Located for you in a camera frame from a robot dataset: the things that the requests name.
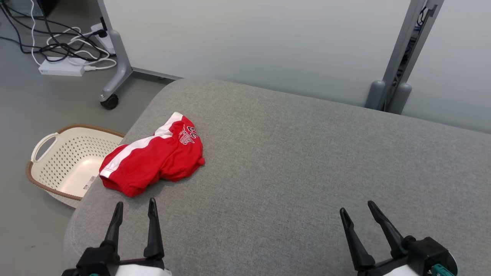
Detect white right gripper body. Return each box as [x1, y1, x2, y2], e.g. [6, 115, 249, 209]
[359, 256, 420, 276]

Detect teal right camera connector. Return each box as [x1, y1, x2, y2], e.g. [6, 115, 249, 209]
[430, 264, 455, 276]

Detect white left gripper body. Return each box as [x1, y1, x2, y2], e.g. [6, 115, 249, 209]
[115, 258, 172, 276]

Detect white power strip with plug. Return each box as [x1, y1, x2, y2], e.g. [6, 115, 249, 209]
[91, 17, 116, 55]

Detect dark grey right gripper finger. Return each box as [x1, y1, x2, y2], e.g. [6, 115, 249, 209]
[339, 208, 376, 271]
[367, 200, 408, 258]

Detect white flat power strip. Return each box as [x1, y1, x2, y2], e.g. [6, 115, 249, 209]
[38, 57, 86, 77]

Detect grey partition post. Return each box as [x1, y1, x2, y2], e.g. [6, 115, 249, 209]
[364, 0, 445, 115]

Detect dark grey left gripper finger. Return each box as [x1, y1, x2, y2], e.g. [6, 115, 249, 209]
[144, 198, 165, 258]
[102, 202, 124, 251]

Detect beige perforated laundry basket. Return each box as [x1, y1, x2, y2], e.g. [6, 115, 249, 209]
[26, 124, 125, 209]

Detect red white-striped shorts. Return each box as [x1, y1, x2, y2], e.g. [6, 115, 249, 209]
[99, 112, 206, 198]

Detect grey partition leg with caster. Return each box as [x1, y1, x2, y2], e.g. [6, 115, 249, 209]
[96, 0, 183, 111]

